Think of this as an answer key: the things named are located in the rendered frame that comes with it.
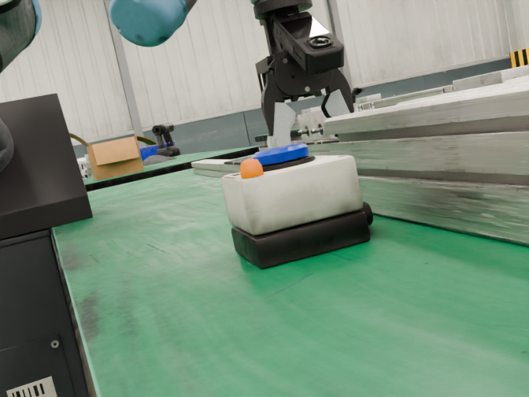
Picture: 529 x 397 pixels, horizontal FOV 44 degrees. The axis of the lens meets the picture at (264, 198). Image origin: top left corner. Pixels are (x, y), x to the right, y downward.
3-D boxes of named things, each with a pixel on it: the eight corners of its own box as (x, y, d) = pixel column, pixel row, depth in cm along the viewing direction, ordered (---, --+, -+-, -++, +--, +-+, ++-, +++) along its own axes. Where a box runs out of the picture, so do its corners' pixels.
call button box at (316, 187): (234, 253, 50) (217, 172, 49) (350, 223, 52) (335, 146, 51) (260, 270, 42) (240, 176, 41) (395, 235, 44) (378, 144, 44)
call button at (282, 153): (251, 179, 48) (246, 153, 47) (301, 168, 49) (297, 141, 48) (264, 181, 44) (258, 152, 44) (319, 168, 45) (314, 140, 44)
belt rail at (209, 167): (193, 173, 173) (190, 162, 173) (208, 170, 174) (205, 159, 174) (304, 191, 80) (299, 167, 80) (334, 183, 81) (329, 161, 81)
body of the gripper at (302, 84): (316, 98, 85) (298, 5, 84) (340, 91, 77) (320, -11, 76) (261, 109, 84) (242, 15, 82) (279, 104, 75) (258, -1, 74)
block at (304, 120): (295, 150, 179) (288, 116, 178) (333, 142, 182) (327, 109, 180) (307, 150, 169) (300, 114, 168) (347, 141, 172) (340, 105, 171)
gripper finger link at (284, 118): (277, 178, 83) (286, 106, 83) (290, 179, 77) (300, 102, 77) (253, 175, 82) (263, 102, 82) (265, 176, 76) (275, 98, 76)
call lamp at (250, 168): (238, 178, 43) (235, 161, 43) (260, 173, 43) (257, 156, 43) (244, 179, 42) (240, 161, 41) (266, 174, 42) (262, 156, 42)
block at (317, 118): (307, 150, 166) (300, 114, 165) (347, 142, 169) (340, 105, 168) (322, 150, 157) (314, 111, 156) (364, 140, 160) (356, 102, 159)
